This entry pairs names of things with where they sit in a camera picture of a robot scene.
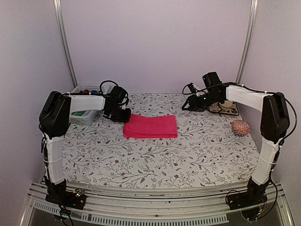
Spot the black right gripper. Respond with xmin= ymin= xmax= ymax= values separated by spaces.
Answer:
xmin=182 ymin=91 xmax=222 ymax=112

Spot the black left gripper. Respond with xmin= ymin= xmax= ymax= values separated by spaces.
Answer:
xmin=108 ymin=105 xmax=131 ymax=122

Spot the pink towel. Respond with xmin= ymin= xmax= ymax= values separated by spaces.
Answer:
xmin=123 ymin=114 xmax=178 ymax=139

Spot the white plastic basket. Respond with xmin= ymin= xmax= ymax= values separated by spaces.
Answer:
xmin=68 ymin=85 xmax=110 ymax=125

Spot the green rolled towel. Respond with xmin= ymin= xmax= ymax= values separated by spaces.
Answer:
xmin=72 ymin=111 xmax=86 ymax=116

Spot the patterned square coaster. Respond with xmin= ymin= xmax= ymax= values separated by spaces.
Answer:
xmin=208 ymin=100 xmax=239 ymax=116

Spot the floral tablecloth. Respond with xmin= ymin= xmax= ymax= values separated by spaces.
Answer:
xmin=62 ymin=94 xmax=259 ymax=189

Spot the right robot arm white sleeve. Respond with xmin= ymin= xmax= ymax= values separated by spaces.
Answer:
xmin=202 ymin=72 xmax=297 ymax=210

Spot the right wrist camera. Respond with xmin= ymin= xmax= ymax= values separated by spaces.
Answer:
xmin=188 ymin=83 xmax=205 ymax=97

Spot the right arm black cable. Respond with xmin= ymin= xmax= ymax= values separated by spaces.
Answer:
xmin=182 ymin=81 xmax=297 ymax=146

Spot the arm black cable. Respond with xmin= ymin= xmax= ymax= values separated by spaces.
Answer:
xmin=182 ymin=81 xmax=297 ymax=146
xmin=98 ymin=80 xmax=130 ymax=106

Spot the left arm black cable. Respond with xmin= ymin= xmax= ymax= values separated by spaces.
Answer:
xmin=98 ymin=80 xmax=130 ymax=106

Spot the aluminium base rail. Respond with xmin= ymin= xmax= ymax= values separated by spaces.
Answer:
xmin=20 ymin=182 xmax=296 ymax=226

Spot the right aluminium frame post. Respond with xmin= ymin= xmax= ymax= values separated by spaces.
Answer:
xmin=236 ymin=0 xmax=259 ymax=83

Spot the aluminium frame post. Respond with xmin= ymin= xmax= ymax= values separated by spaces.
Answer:
xmin=53 ymin=0 xmax=78 ymax=87
xmin=236 ymin=0 xmax=259 ymax=83

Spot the left aluminium frame post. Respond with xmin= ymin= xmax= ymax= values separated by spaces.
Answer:
xmin=53 ymin=0 xmax=78 ymax=87

